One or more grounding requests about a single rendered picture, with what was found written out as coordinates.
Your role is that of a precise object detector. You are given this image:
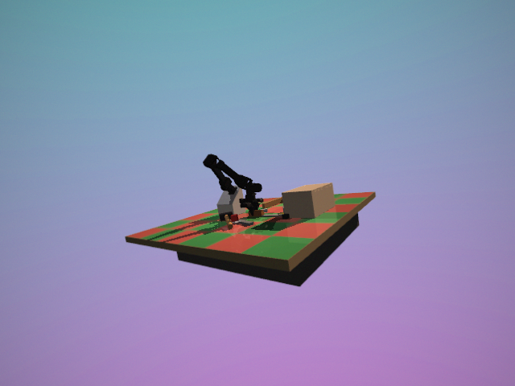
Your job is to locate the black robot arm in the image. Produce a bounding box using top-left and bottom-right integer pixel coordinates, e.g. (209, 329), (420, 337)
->
(203, 154), (262, 195)

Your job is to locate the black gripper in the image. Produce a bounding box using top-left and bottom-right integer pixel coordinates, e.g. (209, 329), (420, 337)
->
(240, 192), (264, 216)

